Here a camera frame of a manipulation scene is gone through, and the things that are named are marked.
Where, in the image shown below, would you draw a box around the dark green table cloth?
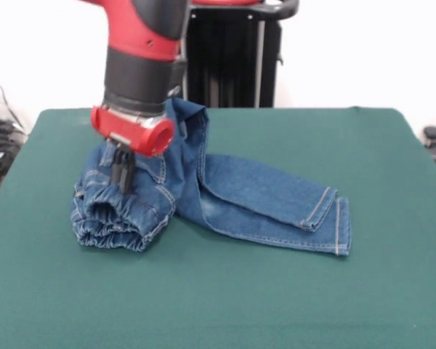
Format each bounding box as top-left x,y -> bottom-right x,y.
0,106 -> 436,349

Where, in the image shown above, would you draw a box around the thin grey cable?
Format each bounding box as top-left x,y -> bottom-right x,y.
0,67 -> 25,132

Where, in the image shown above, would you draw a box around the black cable bundle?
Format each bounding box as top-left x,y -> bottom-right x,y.
0,119 -> 27,190

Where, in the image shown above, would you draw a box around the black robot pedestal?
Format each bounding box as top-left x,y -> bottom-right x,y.
180,0 -> 299,109

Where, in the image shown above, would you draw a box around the blue denim jeans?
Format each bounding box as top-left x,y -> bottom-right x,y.
70,97 -> 353,259

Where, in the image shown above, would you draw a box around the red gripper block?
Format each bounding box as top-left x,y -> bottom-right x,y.
89,105 -> 176,193

